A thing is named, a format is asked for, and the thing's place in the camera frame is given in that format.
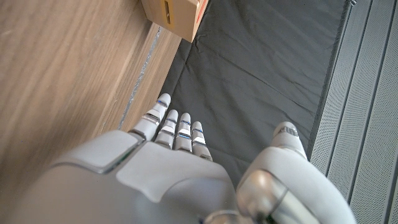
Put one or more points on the wooden box with coin slots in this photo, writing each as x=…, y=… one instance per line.
x=180, y=15

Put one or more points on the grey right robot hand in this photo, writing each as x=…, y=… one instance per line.
x=155, y=174

